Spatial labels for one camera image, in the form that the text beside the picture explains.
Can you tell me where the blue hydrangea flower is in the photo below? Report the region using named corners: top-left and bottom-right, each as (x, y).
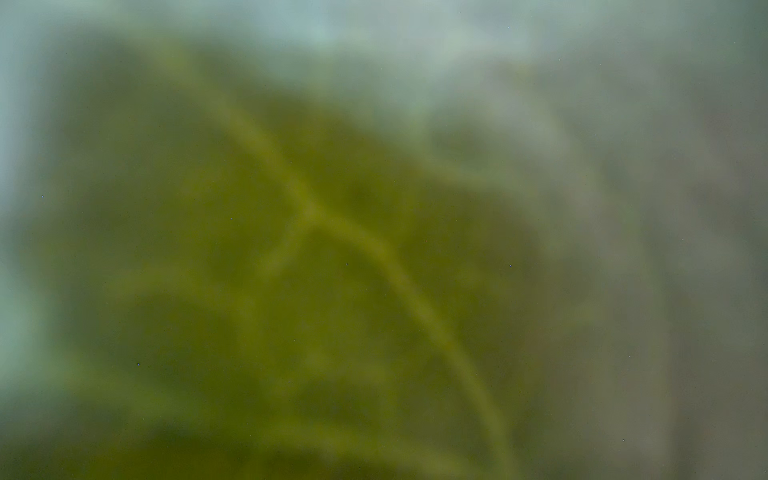
top-left (0, 0), bottom-right (768, 480)

